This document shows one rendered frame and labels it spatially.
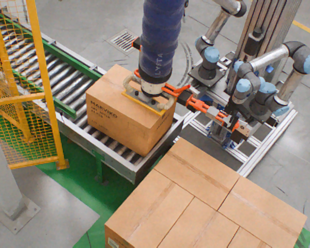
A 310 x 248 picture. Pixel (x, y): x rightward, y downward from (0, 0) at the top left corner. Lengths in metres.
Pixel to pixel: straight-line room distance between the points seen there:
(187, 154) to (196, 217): 0.56
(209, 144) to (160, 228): 1.16
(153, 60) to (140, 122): 0.58
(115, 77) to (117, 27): 2.11
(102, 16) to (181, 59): 1.30
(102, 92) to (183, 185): 0.96
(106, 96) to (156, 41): 0.83
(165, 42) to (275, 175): 2.14
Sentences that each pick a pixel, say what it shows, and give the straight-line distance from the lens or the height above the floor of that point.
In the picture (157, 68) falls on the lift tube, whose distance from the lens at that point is 2.33.
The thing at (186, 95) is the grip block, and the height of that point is 1.26.
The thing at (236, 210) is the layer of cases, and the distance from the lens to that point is 2.90.
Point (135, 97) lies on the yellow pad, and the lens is 2.57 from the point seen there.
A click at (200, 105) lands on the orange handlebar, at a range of 2.44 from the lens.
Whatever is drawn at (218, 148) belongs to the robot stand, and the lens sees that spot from 3.57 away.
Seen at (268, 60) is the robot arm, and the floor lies 1.60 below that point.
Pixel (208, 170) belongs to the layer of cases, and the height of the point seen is 0.54.
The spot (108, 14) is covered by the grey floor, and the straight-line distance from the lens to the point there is 5.25.
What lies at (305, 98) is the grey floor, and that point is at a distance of 4.71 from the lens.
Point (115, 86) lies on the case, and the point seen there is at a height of 0.95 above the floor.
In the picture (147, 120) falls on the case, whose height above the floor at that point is 0.95.
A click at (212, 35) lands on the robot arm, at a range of 2.87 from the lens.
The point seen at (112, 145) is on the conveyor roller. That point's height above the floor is 0.55.
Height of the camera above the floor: 3.05
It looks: 52 degrees down
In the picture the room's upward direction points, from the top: 9 degrees clockwise
